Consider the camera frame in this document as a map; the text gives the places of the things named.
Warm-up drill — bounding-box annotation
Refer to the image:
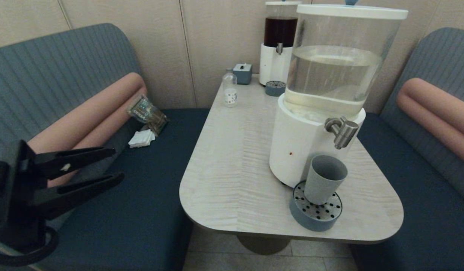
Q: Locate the small blue tissue box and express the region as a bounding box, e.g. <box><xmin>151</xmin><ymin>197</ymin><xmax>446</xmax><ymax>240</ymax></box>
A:
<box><xmin>233</xmin><ymin>63</ymin><xmax>253</xmax><ymax>85</ymax></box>

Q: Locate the white napkin stack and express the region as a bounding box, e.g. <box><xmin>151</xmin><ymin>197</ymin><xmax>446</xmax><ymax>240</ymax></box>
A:
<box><xmin>128</xmin><ymin>129</ymin><xmax>156</xmax><ymax>148</ymax></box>

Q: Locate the grey perforated drip tray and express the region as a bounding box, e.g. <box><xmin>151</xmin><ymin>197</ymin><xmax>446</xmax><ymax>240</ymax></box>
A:
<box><xmin>290</xmin><ymin>181</ymin><xmax>343</xmax><ymax>231</ymax></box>

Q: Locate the large clear water dispenser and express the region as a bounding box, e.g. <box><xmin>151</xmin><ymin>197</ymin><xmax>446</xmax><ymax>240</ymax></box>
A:
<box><xmin>270</xmin><ymin>4</ymin><xmax>408</xmax><ymax>189</ymax></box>

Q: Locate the small grey drip tray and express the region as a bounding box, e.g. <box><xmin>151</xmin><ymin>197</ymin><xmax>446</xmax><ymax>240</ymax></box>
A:
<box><xmin>265</xmin><ymin>80</ymin><xmax>286</xmax><ymax>97</ymax></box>

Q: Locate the green snack packet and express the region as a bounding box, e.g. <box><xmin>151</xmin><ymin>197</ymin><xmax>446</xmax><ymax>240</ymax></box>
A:
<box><xmin>127</xmin><ymin>94</ymin><xmax>168</xmax><ymax>135</ymax></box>

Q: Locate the clear plastic bottle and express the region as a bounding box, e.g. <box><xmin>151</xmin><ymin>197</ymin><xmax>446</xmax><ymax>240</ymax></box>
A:
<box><xmin>222</xmin><ymin>68</ymin><xmax>238</xmax><ymax>108</ymax></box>

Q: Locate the blue ribbed sofa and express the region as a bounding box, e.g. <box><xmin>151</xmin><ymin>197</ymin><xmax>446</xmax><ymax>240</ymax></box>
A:
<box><xmin>0</xmin><ymin>23</ymin><xmax>210</xmax><ymax>271</ymax></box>
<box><xmin>349</xmin><ymin>27</ymin><xmax>464</xmax><ymax>271</ymax></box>

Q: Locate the pink bolster cushion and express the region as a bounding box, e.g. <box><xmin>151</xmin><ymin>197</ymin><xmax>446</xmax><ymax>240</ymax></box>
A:
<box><xmin>27</xmin><ymin>72</ymin><xmax>148</xmax><ymax>189</ymax></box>
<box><xmin>397</xmin><ymin>78</ymin><xmax>464</xmax><ymax>168</ymax></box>

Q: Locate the large metal dispenser tap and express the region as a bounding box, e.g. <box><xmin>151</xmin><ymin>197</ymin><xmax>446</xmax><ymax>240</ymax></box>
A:
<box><xmin>325</xmin><ymin>116</ymin><xmax>359</xmax><ymax>150</ymax></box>

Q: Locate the small dark liquid dispenser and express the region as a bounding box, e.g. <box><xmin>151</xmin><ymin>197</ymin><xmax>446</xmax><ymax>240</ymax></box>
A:
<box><xmin>259</xmin><ymin>1</ymin><xmax>302</xmax><ymax>86</ymax></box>

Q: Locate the grey plastic cup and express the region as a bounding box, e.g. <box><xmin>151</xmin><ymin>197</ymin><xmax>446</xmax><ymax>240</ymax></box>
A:
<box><xmin>304</xmin><ymin>155</ymin><xmax>348</xmax><ymax>206</ymax></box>

